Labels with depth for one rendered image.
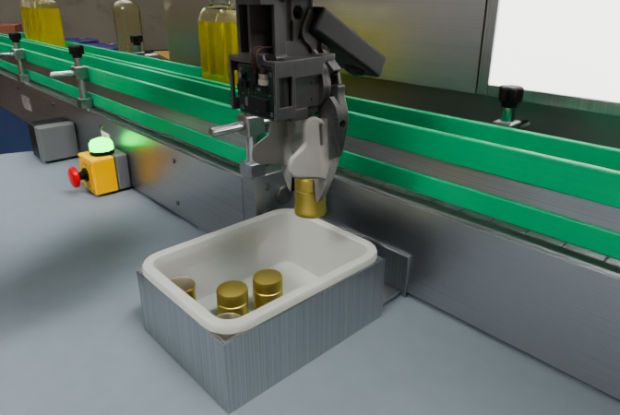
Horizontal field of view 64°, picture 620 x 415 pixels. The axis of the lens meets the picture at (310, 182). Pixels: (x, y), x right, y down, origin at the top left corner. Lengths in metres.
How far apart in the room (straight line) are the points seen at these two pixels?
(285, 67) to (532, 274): 0.32
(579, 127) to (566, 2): 0.16
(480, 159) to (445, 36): 0.25
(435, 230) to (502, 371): 0.16
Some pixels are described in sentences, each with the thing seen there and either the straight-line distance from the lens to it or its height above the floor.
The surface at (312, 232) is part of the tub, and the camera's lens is 0.64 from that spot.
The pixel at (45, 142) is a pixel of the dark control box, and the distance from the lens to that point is 1.25.
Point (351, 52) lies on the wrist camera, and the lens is 0.51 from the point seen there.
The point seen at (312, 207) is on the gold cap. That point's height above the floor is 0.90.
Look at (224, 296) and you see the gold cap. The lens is 0.55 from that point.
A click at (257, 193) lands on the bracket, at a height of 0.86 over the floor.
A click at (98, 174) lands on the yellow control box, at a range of 1.00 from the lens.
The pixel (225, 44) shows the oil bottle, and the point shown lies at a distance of 0.89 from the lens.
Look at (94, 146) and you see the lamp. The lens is 1.01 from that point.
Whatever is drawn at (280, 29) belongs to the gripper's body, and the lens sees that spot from 0.46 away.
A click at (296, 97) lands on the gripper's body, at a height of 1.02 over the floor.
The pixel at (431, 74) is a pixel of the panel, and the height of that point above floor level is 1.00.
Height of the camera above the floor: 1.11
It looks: 21 degrees down
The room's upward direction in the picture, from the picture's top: straight up
